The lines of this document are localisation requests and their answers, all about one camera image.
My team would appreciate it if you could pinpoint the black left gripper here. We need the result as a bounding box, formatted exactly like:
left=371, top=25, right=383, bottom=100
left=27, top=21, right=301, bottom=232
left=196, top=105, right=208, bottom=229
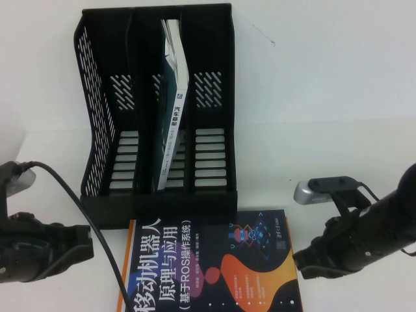
left=0, top=211, right=95, bottom=284

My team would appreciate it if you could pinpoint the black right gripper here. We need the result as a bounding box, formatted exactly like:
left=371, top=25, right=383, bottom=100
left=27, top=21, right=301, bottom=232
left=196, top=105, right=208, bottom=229
left=292, top=214, right=358, bottom=280

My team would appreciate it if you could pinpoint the dark mobile robot book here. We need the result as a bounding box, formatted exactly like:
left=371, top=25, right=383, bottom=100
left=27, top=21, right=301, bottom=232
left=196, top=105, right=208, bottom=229
left=120, top=209, right=302, bottom=312

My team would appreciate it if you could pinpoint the black plastic book stand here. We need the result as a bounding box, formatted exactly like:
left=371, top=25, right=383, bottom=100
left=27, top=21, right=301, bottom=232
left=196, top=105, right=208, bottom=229
left=73, top=3, right=239, bottom=231

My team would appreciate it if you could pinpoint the white-spined teal cover book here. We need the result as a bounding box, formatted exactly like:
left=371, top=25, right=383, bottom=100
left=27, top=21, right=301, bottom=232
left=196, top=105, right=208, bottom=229
left=155, top=19, right=190, bottom=191

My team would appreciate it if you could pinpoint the black left camera cable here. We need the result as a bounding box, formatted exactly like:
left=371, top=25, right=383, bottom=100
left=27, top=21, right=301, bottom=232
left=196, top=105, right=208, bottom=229
left=18, top=161, right=136, bottom=312

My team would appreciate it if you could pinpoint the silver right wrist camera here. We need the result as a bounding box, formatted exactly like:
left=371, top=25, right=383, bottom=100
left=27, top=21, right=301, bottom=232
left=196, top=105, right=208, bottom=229
left=294, top=181, right=339, bottom=206

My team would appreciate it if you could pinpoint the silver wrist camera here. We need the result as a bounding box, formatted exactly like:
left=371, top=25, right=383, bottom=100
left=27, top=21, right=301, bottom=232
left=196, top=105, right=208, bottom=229
left=5, top=168, right=36, bottom=196
left=294, top=181, right=339, bottom=206

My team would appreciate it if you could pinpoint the black right camera bracket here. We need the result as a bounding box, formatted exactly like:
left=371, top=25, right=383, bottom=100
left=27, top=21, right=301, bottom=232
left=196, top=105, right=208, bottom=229
left=307, top=176, right=373, bottom=217

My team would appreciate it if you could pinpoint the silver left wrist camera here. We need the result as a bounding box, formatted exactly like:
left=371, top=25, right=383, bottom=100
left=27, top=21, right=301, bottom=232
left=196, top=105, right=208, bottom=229
left=5, top=168, right=36, bottom=196

